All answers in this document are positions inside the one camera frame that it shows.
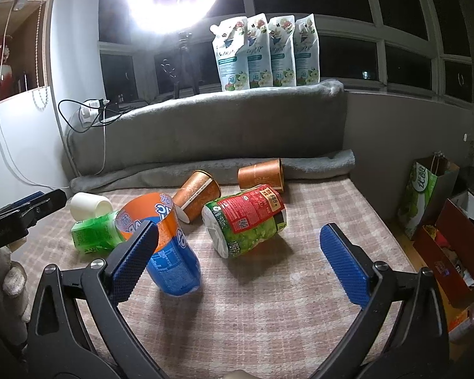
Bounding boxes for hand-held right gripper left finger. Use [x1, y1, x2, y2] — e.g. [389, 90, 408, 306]
[24, 223, 170, 379]

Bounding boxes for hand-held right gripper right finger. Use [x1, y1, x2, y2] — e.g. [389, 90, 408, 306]
[312, 224, 449, 379]

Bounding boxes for blue and orange cup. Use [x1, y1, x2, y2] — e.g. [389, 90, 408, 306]
[115, 192, 202, 296]

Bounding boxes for brown paper cup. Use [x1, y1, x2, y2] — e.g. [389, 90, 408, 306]
[237, 158, 285, 193]
[172, 171, 222, 224]

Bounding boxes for rolled grey blanket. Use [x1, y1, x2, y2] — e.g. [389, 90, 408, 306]
[69, 149, 356, 194]

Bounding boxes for green cup with red label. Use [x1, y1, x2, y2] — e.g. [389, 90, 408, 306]
[201, 184, 288, 259]

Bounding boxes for white bead cord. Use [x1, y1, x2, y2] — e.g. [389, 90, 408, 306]
[32, 0, 52, 109]

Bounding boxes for window frame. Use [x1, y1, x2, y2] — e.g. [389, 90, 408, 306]
[99, 0, 474, 99]

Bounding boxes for white cup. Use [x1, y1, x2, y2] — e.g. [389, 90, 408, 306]
[70, 192, 114, 222]

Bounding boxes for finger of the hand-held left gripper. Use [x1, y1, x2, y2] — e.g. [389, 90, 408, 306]
[0, 189, 68, 255]

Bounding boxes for red cardboard box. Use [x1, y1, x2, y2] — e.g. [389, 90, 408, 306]
[413, 199, 474, 309]

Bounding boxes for wooden shelf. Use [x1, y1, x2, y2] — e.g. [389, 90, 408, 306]
[0, 0, 58, 107]

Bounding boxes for green paper bag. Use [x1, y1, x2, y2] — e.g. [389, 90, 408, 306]
[397, 152, 461, 239]

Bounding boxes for white floral refill pouch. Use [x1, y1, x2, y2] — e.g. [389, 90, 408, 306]
[210, 16, 249, 92]
[247, 13, 275, 89]
[269, 15, 297, 87]
[293, 13, 320, 86]

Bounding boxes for white power strip with cables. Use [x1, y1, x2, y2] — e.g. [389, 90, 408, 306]
[58, 99, 121, 133]

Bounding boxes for plaid blanket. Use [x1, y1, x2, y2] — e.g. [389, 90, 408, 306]
[12, 177, 417, 379]

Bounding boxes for ring light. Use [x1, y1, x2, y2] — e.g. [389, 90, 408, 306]
[124, 0, 224, 34]

